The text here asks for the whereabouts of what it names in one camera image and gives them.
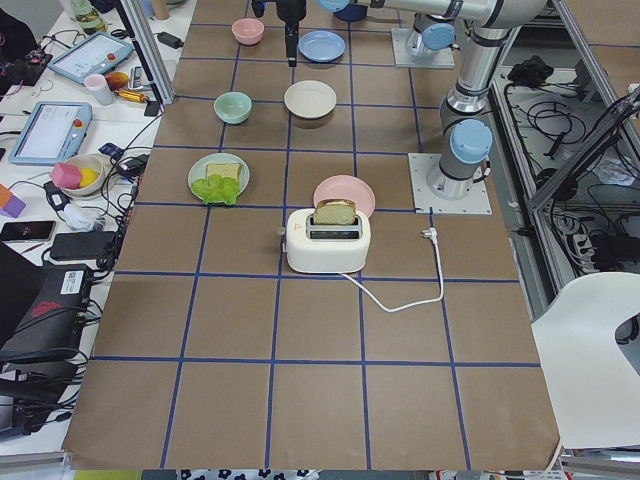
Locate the teach pendant front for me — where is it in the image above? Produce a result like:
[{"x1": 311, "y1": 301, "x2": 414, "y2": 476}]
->
[{"x1": 8, "y1": 101, "x2": 93, "y2": 166}]

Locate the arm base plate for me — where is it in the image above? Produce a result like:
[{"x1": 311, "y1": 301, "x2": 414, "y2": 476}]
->
[
  {"x1": 391, "y1": 28, "x2": 455, "y2": 69},
  {"x1": 408, "y1": 153, "x2": 492, "y2": 215}
]

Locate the green plate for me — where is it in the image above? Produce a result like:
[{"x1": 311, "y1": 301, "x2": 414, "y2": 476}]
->
[{"x1": 188, "y1": 153, "x2": 250, "y2": 206}]

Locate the green bowl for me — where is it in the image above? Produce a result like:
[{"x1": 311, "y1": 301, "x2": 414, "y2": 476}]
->
[{"x1": 214, "y1": 91, "x2": 252, "y2": 125}]

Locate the aluminium frame post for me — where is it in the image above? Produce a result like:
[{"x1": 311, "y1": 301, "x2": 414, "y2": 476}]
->
[{"x1": 114, "y1": 0, "x2": 175, "y2": 106}]

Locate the lettuce leaf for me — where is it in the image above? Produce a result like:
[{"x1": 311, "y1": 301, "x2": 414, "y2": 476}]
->
[{"x1": 190, "y1": 175, "x2": 240, "y2": 205}]

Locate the white toaster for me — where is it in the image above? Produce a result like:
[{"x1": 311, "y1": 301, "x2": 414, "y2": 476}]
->
[{"x1": 284, "y1": 208, "x2": 371, "y2": 274}]

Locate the pink toy block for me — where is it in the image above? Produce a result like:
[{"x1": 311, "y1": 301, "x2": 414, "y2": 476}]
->
[{"x1": 50, "y1": 162, "x2": 82, "y2": 189}]

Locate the purple toy block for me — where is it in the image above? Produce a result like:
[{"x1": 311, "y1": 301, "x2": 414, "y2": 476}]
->
[{"x1": 0, "y1": 185, "x2": 26, "y2": 218}]

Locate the white toaster cable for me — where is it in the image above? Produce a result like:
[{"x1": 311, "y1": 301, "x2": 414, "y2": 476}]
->
[{"x1": 338, "y1": 227, "x2": 446, "y2": 314}]

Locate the pink plate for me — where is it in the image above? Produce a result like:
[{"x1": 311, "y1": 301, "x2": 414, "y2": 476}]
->
[{"x1": 313, "y1": 175, "x2": 376, "y2": 217}]

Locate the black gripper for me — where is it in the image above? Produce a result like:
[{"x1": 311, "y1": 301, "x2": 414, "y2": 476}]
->
[{"x1": 276, "y1": 0, "x2": 307, "y2": 67}]

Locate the black smartphone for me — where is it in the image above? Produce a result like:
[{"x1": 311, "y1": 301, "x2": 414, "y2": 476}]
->
[{"x1": 1, "y1": 220, "x2": 57, "y2": 242}]

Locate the orange screwdriver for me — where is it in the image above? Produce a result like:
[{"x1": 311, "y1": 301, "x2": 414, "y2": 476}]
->
[{"x1": 114, "y1": 90, "x2": 149, "y2": 104}]

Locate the pink bowl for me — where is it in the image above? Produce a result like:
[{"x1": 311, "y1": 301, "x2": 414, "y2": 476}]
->
[{"x1": 231, "y1": 18, "x2": 265, "y2": 46}]

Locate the blue plate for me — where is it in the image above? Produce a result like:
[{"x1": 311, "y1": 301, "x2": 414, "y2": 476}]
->
[{"x1": 298, "y1": 30, "x2": 346, "y2": 63}]

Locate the toast in toaster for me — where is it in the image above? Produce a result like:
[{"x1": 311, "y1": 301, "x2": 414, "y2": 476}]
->
[{"x1": 313, "y1": 199, "x2": 356, "y2": 225}]

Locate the bread slice on plate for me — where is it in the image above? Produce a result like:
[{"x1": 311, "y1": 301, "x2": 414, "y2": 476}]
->
[{"x1": 206, "y1": 162, "x2": 242, "y2": 181}]

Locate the teach pendant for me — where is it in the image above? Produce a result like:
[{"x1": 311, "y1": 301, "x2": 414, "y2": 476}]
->
[
  {"x1": 48, "y1": 32, "x2": 134, "y2": 84},
  {"x1": 8, "y1": 101, "x2": 93, "y2": 166}
]

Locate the black power bank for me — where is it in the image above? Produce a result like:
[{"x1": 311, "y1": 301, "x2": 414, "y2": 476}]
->
[{"x1": 49, "y1": 231, "x2": 114, "y2": 261}]

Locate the dark blue pot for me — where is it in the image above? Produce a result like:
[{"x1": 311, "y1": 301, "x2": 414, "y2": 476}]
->
[{"x1": 333, "y1": 4, "x2": 368, "y2": 23}]

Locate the green glass bottle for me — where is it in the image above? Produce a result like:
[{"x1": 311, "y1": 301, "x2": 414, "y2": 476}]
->
[{"x1": 71, "y1": 0, "x2": 107, "y2": 35}]

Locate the teach pendant rear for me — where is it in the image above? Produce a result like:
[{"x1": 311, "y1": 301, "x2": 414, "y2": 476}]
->
[{"x1": 48, "y1": 32, "x2": 134, "y2": 84}]

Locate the pink cup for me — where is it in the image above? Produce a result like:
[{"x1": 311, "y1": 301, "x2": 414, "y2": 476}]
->
[{"x1": 83, "y1": 74, "x2": 114, "y2": 105}]

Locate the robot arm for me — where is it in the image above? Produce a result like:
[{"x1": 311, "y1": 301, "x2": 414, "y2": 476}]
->
[
  {"x1": 364, "y1": 1, "x2": 545, "y2": 201},
  {"x1": 275, "y1": 1, "x2": 456, "y2": 69}
]

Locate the yellow toy lemon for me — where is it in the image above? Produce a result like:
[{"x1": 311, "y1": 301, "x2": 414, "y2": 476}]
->
[{"x1": 78, "y1": 168, "x2": 100, "y2": 189}]

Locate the beige bowl with toys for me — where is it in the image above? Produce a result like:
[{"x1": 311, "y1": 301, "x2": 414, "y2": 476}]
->
[{"x1": 58, "y1": 153, "x2": 108, "y2": 198}]

